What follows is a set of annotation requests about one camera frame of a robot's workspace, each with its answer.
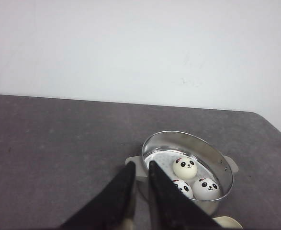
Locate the white panda bun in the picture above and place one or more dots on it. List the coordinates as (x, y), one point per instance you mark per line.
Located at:
(206, 189)
(184, 187)
(185, 168)

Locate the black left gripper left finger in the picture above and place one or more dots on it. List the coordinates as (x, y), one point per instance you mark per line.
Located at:
(112, 209)

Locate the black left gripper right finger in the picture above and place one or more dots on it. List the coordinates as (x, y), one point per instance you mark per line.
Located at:
(170, 209)

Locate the stainless steel steamer pot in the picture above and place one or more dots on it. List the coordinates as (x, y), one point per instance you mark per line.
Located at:
(166, 147)

